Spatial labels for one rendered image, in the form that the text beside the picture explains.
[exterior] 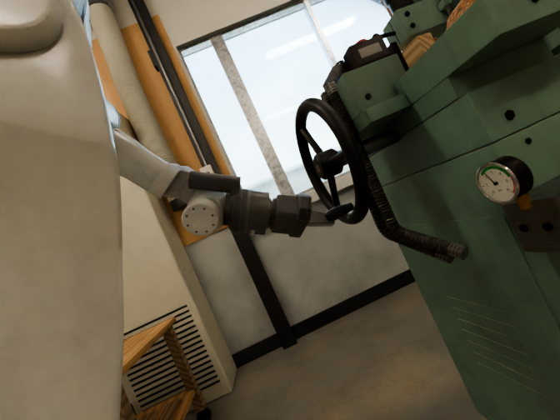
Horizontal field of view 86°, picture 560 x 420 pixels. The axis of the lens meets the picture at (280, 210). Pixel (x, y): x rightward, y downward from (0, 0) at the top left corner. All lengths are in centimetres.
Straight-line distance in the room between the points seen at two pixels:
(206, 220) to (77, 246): 39
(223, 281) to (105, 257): 191
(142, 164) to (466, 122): 55
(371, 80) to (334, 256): 155
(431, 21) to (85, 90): 80
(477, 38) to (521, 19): 5
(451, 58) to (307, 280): 170
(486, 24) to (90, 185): 51
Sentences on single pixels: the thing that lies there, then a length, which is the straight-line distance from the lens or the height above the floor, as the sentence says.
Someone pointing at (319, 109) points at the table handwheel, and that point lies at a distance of 60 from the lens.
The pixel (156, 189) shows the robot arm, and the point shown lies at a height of 88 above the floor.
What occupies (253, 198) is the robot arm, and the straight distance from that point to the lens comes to 57.
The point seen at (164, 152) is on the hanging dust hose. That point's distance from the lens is 202.
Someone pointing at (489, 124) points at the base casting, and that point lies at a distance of 59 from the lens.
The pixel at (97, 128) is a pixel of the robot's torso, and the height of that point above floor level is 82.
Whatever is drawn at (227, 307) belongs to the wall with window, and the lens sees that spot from 212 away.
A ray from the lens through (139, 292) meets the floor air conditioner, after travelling 191.
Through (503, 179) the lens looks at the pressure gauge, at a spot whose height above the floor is 66.
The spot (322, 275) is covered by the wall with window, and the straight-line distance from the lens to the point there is 210.
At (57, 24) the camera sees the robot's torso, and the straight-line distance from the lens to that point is 21.
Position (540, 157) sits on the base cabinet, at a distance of 64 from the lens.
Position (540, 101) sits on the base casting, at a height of 74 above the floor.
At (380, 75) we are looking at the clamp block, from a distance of 71.
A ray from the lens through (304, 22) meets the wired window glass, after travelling 262.
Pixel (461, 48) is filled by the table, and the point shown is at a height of 86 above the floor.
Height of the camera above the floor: 73
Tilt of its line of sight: 2 degrees up
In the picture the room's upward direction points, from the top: 25 degrees counter-clockwise
